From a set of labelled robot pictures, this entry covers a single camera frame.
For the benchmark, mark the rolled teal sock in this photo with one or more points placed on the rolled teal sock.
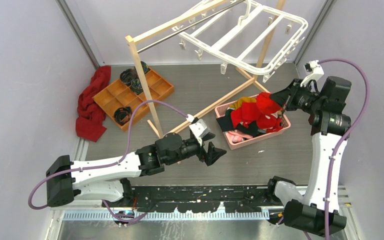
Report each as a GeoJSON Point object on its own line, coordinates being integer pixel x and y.
{"type": "Point", "coordinates": [145, 67]}

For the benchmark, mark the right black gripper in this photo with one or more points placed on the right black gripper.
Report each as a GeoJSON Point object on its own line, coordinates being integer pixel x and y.
{"type": "Point", "coordinates": [286, 97]}

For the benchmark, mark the pink sock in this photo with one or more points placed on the pink sock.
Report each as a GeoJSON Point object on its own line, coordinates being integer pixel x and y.
{"type": "Point", "coordinates": [235, 136]}

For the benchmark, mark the wooden drying rack frame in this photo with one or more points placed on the wooden drying rack frame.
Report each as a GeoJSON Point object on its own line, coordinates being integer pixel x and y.
{"type": "Point", "coordinates": [196, 87]}

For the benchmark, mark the pink plastic basket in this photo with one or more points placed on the pink plastic basket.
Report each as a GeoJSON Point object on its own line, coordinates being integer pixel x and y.
{"type": "Point", "coordinates": [224, 110]}

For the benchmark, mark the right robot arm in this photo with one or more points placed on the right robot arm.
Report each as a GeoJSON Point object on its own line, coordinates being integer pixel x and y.
{"type": "Point", "coordinates": [317, 210]}

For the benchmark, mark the rolled black orange sock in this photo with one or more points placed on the rolled black orange sock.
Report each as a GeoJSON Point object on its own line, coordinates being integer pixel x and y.
{"type": "Point", "coordinates": [122, 115]}

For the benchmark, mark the red sock in basket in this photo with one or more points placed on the red sock in basket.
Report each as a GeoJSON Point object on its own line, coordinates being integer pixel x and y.
{"type": "Point", "coordinates": [247, 113]}

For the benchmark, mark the mustard yellow sock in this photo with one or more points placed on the mustard yellow sock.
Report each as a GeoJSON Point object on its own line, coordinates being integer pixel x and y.
{"type": "Point", "coordinates": [237, 104]}

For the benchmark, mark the red santa sock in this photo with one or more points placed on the red santa sock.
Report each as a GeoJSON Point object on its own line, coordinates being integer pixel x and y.
{"type": "Point", "coordinates": [268, 108]}

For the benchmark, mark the red cloth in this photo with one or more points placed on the red cloth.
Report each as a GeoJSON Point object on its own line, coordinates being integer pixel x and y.
{"type": "Point", "coordinates": [89, 124]}

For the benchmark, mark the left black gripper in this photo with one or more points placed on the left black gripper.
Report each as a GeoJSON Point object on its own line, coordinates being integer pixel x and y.
{"type": "Point", "coordinates": [212, 154]}

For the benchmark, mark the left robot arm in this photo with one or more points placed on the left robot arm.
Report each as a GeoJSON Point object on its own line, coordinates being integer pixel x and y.
{"type": "Point", "coordinates": [106, 179]}

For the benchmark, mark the rolled dark green sock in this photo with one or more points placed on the rolled dark green sock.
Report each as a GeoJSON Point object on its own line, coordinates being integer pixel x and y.
{"type": "Point", "coordinates": [136, 86]}

